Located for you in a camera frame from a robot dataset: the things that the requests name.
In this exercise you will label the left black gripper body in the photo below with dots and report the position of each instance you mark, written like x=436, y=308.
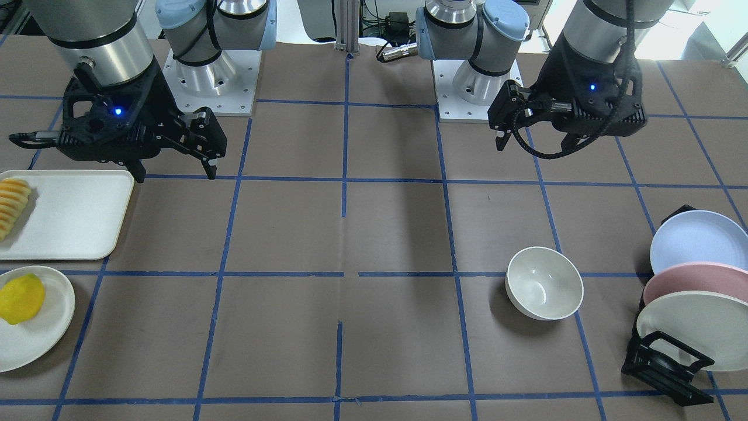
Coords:
x=557, y=78

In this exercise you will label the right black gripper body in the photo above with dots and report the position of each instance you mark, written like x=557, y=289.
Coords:
x=156, y=95

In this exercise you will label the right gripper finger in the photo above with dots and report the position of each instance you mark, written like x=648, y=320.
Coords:
x=210, y=167
x=137, y=170

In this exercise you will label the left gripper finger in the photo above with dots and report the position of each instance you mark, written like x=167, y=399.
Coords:
x=501, y=140
x=573, y=142

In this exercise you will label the white bowl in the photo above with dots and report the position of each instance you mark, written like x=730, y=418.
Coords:
x=543, y=284

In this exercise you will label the yellow lemon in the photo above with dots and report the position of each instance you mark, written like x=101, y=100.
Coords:
x=22, y=299

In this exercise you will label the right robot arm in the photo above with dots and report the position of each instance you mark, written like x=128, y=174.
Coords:
x=107, y=34

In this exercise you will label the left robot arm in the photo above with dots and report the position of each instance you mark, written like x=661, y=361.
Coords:
x=489, y=35

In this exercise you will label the white rectangular tray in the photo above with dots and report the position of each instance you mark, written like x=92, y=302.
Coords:
x=71, y=214

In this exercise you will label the silver connector plug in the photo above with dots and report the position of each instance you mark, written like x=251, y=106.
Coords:
x=388, y=53

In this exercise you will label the light blue plate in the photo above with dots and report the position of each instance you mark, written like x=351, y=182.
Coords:
x=698, y=236

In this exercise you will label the pink plate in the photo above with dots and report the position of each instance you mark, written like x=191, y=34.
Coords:
x=698, y=276

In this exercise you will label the white round plate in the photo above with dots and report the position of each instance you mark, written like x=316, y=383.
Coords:
x=26, y=342

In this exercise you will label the cream plate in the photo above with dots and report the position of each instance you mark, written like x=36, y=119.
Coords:
x=711, y=323

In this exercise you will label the black dish rack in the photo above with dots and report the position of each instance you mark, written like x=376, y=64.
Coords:
x=662, y=372

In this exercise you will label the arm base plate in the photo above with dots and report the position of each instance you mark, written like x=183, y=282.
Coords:
x=227, y=85
x=456, y=99

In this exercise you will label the aluminium frame post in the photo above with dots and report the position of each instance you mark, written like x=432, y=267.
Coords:
x=347, y=19

